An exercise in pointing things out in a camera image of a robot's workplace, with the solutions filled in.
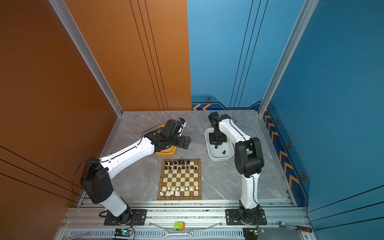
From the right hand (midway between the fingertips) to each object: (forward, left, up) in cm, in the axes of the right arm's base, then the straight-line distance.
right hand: (214, 144), depth 94 cm
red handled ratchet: (-42, -29, -5) cm, 51 cm away
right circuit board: (-45, -15, -9) cm, 49 cm away
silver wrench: (-45, +26, -7) cm, 53 cm away
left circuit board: (-45, +45, -7) cm, 64 cm away
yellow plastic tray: (-6, +27, +1) cm, 28 cm away
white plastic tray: (-3, -6, -5) cm, 8 cm away
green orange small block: (-42, +19, -4) cm, 47 cm away
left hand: (-2, +18, +11) cm, 21 cm away
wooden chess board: (-20, +21, -5) cm, 29 cm away
